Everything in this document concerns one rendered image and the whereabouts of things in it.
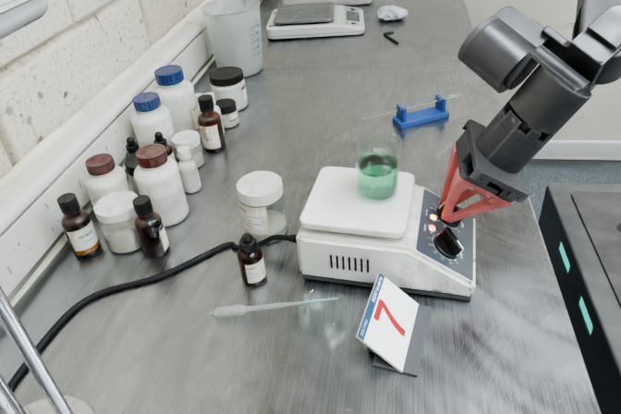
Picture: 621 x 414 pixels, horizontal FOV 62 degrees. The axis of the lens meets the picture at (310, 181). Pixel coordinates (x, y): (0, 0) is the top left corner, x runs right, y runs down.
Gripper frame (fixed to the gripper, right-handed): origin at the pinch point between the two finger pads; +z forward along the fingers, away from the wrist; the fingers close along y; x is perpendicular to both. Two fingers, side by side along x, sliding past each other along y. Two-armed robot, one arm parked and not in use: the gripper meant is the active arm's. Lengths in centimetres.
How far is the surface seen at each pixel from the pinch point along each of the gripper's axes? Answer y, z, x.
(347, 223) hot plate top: 6.4, 3.1, -11.4
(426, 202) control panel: -0.9, 1.3, -2.3
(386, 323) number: 15.0, 6.0, -4.5
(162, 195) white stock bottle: -1.9, 19.4, -32.1
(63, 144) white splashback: -7, 23, -48
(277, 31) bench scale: -79, 26, -29
